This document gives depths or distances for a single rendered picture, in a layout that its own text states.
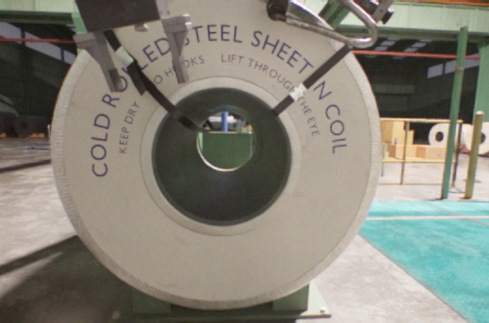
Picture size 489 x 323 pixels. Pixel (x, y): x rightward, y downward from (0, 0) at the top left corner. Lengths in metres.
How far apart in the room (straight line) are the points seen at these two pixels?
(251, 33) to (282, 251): 0.80
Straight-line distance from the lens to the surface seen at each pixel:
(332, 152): 0.98
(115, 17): 0.49
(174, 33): 0.48
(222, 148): 3.40
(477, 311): 1.86
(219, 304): 1.13
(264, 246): 1.01
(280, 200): 0.96
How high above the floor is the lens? 0.88
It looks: 7 degrees down
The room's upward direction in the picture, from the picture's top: 1 degrees clockwise
